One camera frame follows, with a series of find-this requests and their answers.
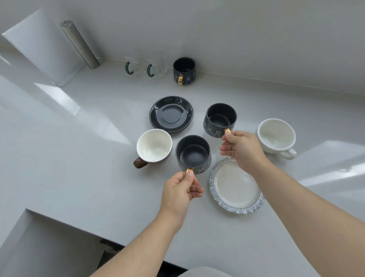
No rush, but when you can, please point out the white panel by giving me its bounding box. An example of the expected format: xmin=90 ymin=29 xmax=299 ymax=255
xmin=2 ymin=8 xmax=87 ymax=87

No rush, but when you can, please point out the white ceramic cup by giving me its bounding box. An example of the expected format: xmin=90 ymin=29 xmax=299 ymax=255
xmin=256 ymin=118 xmax=298 ymax=160

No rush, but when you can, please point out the person's left forearm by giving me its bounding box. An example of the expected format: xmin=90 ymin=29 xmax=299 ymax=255
xmin=90 ymin=211 xmax=186 ymax=277

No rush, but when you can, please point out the black saucer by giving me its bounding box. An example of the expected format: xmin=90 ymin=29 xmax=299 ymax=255
xmin=149 ymin=96 xmax=194 ymax=134

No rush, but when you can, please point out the person's right hand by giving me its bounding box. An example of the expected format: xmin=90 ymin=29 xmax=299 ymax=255
xmin=220 ymin=130 xmax=270 ymax=174

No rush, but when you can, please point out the black cup with gold handle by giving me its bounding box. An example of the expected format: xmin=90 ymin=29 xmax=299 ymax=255
xmin=175 ymin=135 xmax=212 ymax=174
xmin=203 ymin=103 xmax=238 ymax=139
xmin=173 ymin=57 xmax=197 ymax=86

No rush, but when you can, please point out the clear glass plate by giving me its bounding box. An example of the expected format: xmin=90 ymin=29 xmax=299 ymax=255
xmin=209 ymin=158 xmax=265 ymax=215

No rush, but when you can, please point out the brown cup with white inside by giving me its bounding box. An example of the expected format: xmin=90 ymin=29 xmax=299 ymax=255
xmin=133 ymin=129 xmax=173 ymax=169

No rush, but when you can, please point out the person's left hand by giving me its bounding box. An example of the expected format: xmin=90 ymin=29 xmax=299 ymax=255
xmin=158 ymin=171 xmax=205 ymax=233

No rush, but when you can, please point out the person's right forearm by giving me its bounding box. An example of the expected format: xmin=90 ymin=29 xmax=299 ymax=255
xmin=242 ymin=160 xmax=365 ymax=277

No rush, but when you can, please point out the steel cylinder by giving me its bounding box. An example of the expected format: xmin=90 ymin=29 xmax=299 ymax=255
xmin=60 ymin=20 xmax=100 ymax=69

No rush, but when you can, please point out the glass mug with green handle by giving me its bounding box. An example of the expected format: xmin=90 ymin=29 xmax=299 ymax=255
xmin=146 ymin=52 xmax=167 ymax=79
xmin=124 ymin=53 xmax=149 ymax=77

